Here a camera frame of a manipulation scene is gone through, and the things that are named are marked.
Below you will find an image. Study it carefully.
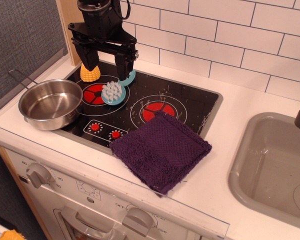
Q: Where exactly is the purple cloth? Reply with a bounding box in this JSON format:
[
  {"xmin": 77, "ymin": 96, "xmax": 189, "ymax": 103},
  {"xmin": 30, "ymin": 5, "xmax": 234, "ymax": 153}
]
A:
[{"xmin": 109, "ymin": 110, "xmax": 212, "ymax": 195}]

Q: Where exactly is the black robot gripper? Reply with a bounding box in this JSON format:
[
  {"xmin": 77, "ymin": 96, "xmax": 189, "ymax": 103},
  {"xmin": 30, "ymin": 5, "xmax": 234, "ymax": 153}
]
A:
[{"xmin": 68, "ymin": 0, "xmax": 138, "ymax": 81}]

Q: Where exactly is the grey oven dial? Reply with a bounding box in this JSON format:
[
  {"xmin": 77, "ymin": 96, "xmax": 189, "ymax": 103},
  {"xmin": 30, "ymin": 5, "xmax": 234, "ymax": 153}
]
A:
[
  {"xmin": 122, "ymin": 207, "xmax": 154, "ymax": 237},
  {"xmin": 26, "ymin": 163, "xmax": 52, "ymax": 189}
]

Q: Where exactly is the left grey oven dial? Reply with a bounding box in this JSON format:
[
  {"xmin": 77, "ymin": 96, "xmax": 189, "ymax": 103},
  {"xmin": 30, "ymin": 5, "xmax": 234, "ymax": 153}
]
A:
[{"xmin": 26, "ymin": 163, "xmax": 52, "ymax": 189}]

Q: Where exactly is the stainless steel pot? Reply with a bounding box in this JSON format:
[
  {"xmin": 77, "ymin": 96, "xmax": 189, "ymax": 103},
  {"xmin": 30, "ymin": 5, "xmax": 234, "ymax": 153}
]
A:
[{"xmin": 18, "ymin": 78, "xmax": 83, "ymax": 131}]

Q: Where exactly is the yellow toy corn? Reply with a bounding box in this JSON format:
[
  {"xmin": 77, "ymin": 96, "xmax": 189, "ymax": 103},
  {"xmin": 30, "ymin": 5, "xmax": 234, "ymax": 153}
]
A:
[{"xmin": 80, "ymin": 63, "xmax": 101, "ymax": 83}]

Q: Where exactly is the right grey oven dial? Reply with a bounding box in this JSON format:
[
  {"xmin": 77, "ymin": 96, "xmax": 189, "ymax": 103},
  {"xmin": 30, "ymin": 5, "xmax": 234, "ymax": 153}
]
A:
[{"xmin": 122, "ymin": 207, "xmax": 154, "ymax": 237}]

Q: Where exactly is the red stove knob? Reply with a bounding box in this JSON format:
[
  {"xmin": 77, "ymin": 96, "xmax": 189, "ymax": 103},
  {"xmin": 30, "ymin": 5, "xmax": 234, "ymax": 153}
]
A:
[
  {"xmin": 90, "ymin": 123, "xmax": 100, "ymax": 132},
  {"xmin": 111, "ymin": 130, "xmax": 121, "ymax": 139}
]

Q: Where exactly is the wooden side post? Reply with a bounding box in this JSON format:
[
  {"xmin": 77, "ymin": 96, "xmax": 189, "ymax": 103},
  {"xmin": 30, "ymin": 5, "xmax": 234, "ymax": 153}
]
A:
[{"xmin": 55, "ymin": 0, "xmax": 84, "ymax": 66}]

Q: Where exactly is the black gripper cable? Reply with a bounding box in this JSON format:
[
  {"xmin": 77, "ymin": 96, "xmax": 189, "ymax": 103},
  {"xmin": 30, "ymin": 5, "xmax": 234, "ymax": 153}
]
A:
[{"xmin": 116, "ymin": 0, "xmax": 131, "ymax": 21}]

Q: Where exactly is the left red stove knob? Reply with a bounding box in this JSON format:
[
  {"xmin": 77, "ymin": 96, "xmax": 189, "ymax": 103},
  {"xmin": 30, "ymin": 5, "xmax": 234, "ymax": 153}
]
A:
[{"xmin": 90, "ymin": 123, "xmax": 100, "ymax": 132}]

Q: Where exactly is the black toy stove top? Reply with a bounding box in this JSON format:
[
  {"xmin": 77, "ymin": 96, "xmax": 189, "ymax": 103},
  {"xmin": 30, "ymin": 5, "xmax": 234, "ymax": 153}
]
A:
[{"xmin": 56, "ymin": 61, "xmax": 223, "ymax": 154}]

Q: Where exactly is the right red stove knob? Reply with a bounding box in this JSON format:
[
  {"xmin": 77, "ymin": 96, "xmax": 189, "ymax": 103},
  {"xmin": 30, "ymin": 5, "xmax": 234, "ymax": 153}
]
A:
[{"xmin": 111, "ymin": 130, "xmax": 121, "ymax": 139}]

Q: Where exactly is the blue dish brush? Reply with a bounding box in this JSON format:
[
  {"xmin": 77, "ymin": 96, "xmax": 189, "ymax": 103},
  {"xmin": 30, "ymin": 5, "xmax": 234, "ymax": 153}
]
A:
[{"xmin": 101, "ymin": 69, "xmax": 136, "ymax": 106}]

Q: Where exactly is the grey toy sink basin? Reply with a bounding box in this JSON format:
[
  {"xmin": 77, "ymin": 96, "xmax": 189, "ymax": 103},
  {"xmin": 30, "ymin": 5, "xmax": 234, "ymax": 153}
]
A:
[{"xmin": 228, "ymin": 112, "xmax": 300, "ymax": 228}]

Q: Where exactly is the yellow object at floor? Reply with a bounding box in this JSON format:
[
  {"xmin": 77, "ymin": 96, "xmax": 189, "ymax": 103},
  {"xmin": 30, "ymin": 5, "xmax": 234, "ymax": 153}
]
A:
[{"xmin": 0, "ymin": 229, "xmax": 26, "ymax": 240}]

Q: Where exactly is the oven door with handle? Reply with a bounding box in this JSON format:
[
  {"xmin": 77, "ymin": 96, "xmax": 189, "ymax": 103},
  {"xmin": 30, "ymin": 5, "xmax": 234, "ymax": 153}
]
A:
[{"xmin": 54, "ymin": 206, "xmax": 201, "ymax": 240}]

